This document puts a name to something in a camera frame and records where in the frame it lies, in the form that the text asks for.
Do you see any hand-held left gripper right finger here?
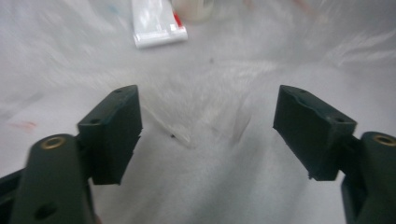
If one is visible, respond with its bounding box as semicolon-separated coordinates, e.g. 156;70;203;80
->
273;84;358;182

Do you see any clear plastic bag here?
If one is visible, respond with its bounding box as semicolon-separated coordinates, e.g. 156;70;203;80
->
0;0;396;224

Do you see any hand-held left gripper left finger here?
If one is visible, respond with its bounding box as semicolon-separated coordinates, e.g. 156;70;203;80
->
77;84;144;186

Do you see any green and white jar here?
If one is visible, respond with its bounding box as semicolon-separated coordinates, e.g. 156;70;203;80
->
171;0;217;22

